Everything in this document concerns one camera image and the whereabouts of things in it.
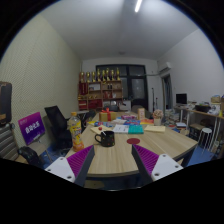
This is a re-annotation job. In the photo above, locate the yellow paper pad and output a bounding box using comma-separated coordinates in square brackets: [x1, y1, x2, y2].
[144, 125, 166, 133]

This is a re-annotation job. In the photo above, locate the white printed booklet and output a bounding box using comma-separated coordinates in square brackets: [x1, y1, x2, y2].
[113, 124, 129, 134]

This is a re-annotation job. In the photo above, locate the white air conditioner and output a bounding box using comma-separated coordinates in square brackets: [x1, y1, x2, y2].
[158, 62, 171, 73]

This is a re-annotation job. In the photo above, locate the black mug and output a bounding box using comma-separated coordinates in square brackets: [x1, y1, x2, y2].
[95, 131, 115, 147]

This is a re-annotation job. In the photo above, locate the dark framed window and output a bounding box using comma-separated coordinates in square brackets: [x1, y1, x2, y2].
[96, 64, 148, 109]

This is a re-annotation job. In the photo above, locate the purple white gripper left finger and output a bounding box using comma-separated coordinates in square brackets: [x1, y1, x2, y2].
[46, 145, 95, 187]

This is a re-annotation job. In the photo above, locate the purple sign board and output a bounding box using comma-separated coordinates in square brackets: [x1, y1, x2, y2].
[18, 112, 45, 145]

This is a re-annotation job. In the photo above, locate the teal notebook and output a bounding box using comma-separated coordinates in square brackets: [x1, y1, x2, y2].
[128, 125, 144, 134]

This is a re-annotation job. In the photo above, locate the wooden shelf with trophies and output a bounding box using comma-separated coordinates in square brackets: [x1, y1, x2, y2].
[78, 67, 123, 110]

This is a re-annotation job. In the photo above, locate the flower bouquet in pot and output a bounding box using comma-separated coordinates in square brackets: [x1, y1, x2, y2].
[153, 109, 164, 126]

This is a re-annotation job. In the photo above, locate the computer monitor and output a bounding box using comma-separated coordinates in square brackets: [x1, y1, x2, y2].
[176, 93, 187, 105]

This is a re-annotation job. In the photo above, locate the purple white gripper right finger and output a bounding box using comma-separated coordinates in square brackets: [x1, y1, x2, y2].
[132, 144, 182, 185]

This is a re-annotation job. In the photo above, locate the side desk with clutter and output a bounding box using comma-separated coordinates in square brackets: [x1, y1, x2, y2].
[174, 105, 224, 151]

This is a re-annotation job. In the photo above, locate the brown cardboard box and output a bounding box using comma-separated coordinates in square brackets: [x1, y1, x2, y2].
[138, 108, 145, 120]

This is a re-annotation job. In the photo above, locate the yellow sheet of paper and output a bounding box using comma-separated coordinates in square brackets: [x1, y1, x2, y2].
[90, 125, 112, 134]

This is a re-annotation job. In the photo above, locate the ceiling tube light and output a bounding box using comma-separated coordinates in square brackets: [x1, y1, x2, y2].
[135, 0, 142, 13]

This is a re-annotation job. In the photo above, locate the orange drink plastic bottle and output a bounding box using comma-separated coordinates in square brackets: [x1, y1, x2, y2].
[68, 112, 84, 152]

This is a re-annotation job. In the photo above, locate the black office chair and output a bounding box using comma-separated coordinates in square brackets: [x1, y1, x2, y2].
[45, 106, 72, 149]

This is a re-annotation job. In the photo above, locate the white round stool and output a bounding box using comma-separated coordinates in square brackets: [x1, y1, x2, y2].
[198, 128, 212, 148]

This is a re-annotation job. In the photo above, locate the red round coaster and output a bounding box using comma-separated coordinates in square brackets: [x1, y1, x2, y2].
[127, 138, 140, 144]

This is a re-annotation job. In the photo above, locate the yellow gift box red ribbon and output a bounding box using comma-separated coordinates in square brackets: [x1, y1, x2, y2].
[99, 108, 117, 122]

